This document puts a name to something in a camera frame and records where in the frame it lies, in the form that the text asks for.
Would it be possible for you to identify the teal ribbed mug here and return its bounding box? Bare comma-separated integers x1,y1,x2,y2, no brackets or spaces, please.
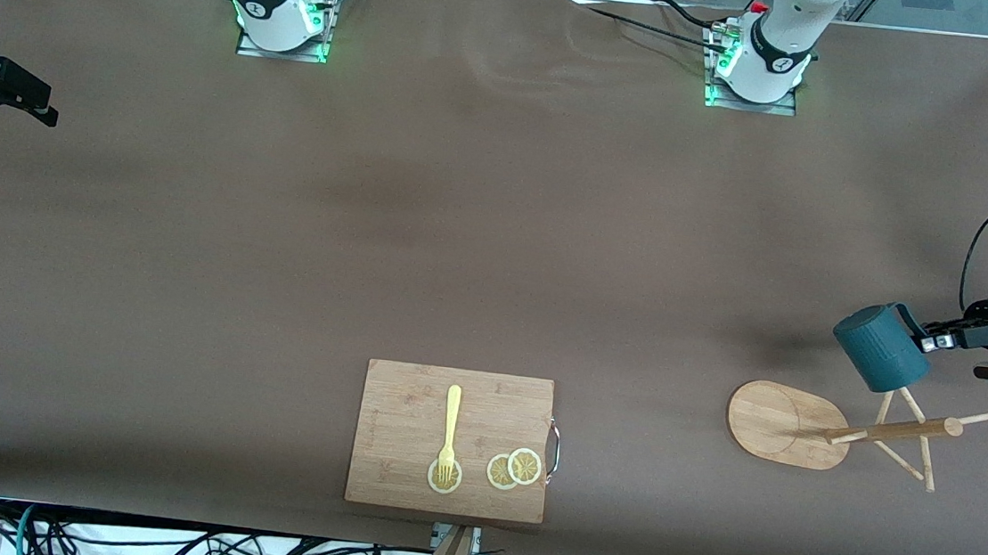
828,297,937,397

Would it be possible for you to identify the wooden mug rack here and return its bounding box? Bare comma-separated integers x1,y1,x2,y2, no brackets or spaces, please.
722,362,988,497

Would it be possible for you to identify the lemon slice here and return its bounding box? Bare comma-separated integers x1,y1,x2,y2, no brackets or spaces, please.
426,455,465,496
504,446,544,487
485,453,522,493

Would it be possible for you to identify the brown table cover sheet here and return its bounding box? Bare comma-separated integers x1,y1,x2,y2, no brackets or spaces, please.
0,0,988,555

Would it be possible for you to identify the bamboo cutting board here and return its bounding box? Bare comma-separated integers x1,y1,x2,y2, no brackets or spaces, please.
343,356,567,526

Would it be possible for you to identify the yellow plastic fork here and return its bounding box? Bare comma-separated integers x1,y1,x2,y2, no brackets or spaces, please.
436,384,464,485

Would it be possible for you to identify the teal floor cable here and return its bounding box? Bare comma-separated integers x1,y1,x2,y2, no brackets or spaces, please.
12,502,38,555

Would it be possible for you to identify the black base power cable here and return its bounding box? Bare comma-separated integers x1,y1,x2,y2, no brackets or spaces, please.
568,0,735,58

